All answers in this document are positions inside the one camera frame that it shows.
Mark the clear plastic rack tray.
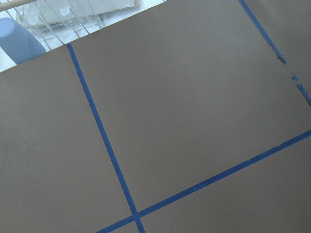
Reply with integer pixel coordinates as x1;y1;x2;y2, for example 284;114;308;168
6;0;163;51

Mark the blue plastic cup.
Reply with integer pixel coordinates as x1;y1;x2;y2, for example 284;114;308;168
0;17;46;65

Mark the wooden stick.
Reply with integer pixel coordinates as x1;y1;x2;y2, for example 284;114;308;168
0;0;36;12

